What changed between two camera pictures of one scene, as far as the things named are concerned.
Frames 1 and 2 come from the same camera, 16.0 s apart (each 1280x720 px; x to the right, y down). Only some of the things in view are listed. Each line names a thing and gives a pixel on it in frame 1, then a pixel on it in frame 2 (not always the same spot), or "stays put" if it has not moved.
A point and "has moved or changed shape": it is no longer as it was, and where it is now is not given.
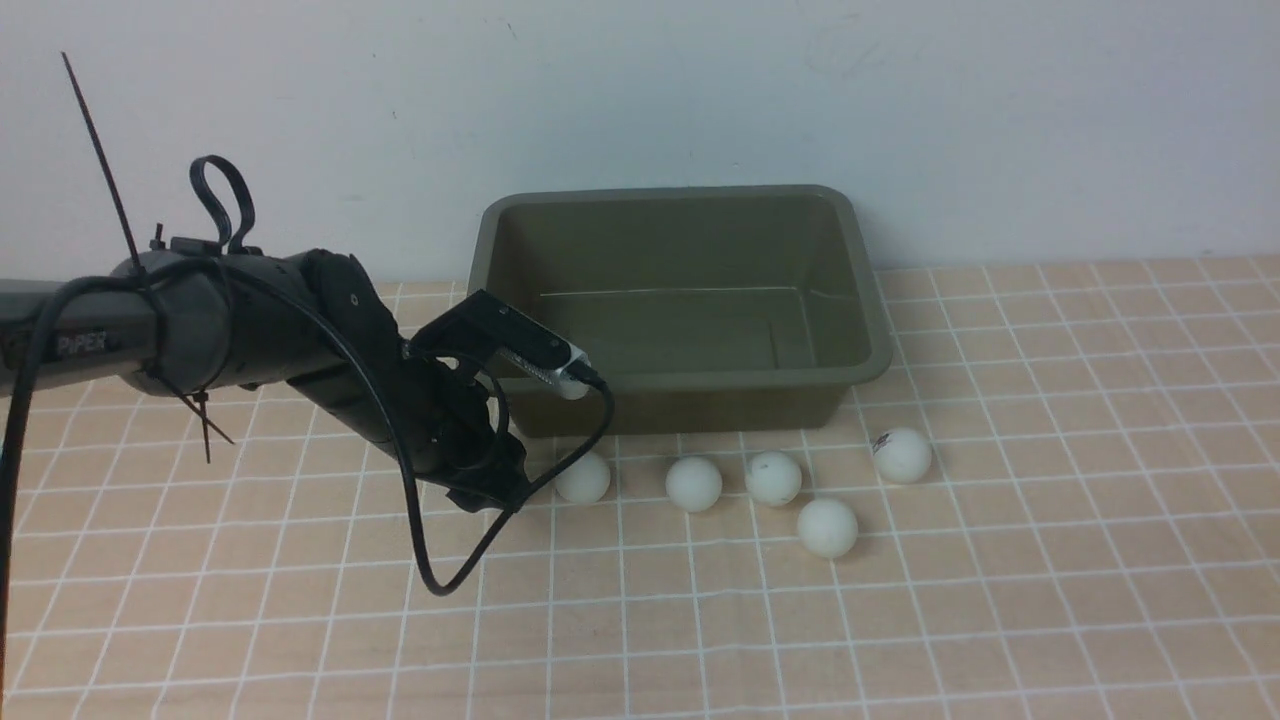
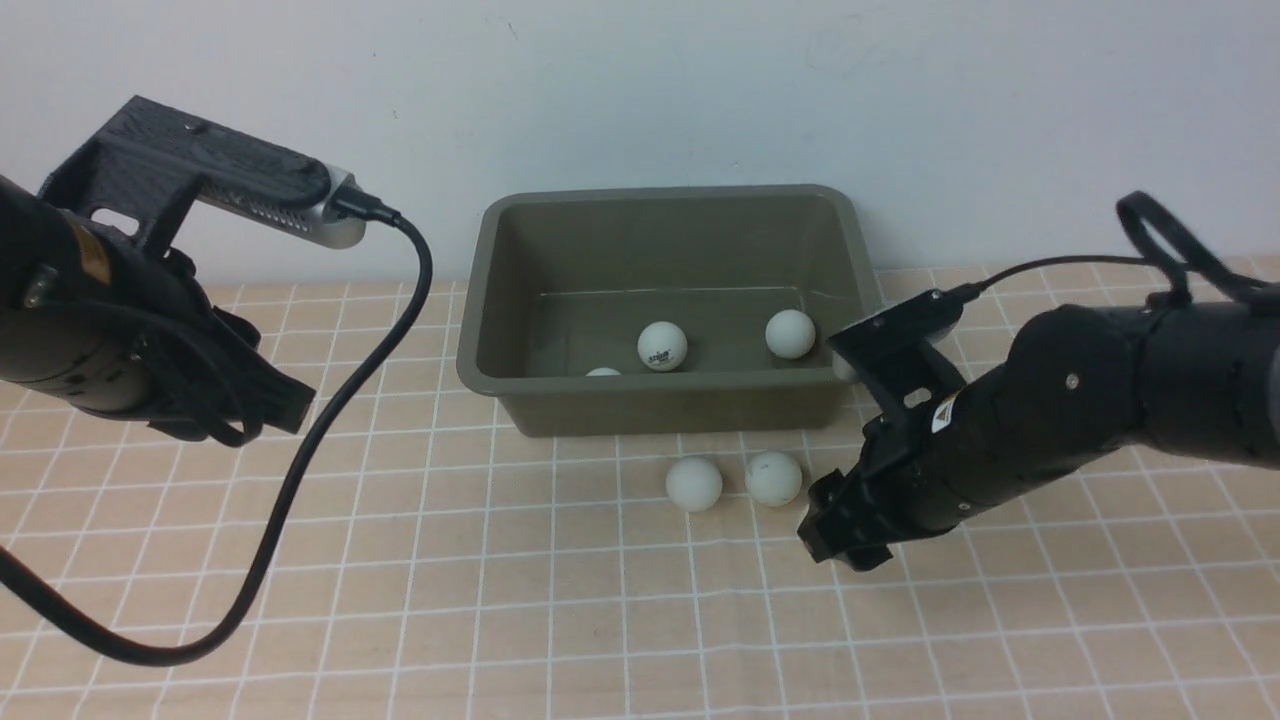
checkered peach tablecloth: (1063, 504) stays put
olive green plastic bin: (714, 309) stays put
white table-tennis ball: (827, 528) has moved or changed shape
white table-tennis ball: (773, 478) stays put
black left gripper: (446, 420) -> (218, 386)
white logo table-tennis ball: (902, 455) has moved or changed shape
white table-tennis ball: (694, 484) stays put
